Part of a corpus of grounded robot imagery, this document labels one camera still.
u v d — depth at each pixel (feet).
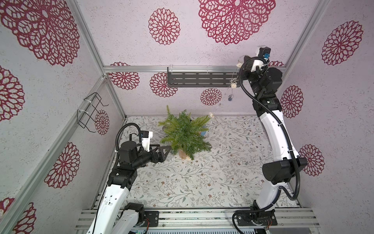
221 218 2.49
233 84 2.46
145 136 2.02
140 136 1.95
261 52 1.69
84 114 2.45
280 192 1.80
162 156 2.04
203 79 3.27
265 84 1.75
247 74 1.95
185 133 2.36
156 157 2.02
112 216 1.40
